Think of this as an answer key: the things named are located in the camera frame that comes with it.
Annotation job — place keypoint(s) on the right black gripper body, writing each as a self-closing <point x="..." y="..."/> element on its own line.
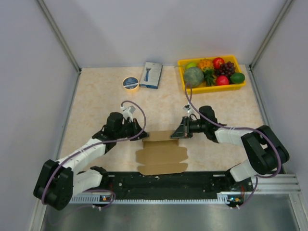
<point x="191" y="126"/>

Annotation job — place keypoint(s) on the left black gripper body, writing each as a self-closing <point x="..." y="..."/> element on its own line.
<point x="129" y="129"/>

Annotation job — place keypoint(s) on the brown cardboard paper box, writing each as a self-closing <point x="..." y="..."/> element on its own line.
<point x="161" y="155"/>

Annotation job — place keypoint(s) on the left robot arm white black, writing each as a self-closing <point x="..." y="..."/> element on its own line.
<point x="64" y="178"/>

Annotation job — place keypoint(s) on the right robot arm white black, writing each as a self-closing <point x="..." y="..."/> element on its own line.
<point x="264" y="150"/>

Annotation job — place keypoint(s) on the yellow masking tape roll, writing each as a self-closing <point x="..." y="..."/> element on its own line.
<point x="131" y="84"/>

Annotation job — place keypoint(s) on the green round melon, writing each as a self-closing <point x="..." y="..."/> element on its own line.
<point x="194" y="76"/>

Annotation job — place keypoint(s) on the small pineapple green leaves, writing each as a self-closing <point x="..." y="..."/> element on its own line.
<point x="209" y="77"/>

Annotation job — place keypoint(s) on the razor in blue package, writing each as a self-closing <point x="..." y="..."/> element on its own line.
<point x="151" y="75"/>

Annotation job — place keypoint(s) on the red apple front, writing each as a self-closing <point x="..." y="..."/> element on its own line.
<point x="222" y="80"/>

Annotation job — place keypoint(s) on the red apple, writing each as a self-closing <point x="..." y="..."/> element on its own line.
<point x="217" y="62"/>
<point x="222" y="80"/>

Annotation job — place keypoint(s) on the small green apple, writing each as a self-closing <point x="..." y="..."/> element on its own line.
<point x="190" y="65"/>

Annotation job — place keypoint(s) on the yellow plastic bin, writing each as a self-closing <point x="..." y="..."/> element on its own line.
<point x="203" y="88"/>

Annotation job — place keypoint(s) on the green avocado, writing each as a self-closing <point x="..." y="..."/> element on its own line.
<point x="237" y="78"/>

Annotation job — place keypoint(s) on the dark purple grape bunch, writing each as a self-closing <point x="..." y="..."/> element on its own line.
<point x="226" y="69"/>

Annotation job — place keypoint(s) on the red apple back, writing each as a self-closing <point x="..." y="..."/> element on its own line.
<point x="217" y="62"/>

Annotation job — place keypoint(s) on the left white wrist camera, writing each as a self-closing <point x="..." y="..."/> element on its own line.
<point x="127" y="112"/>

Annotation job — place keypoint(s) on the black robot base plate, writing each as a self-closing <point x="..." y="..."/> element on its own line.
<point x="186" y="185"/>

